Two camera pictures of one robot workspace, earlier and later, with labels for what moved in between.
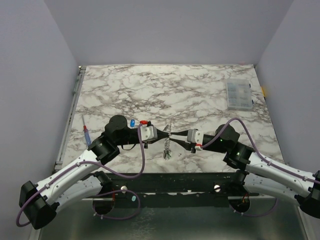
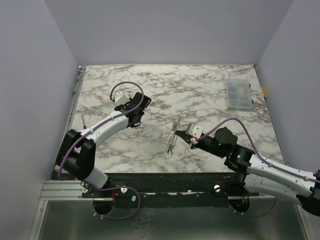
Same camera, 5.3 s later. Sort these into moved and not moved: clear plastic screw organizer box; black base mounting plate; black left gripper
Moved: black left gripper
Not moved: black base mounting plate; clear plastic screw organizer box
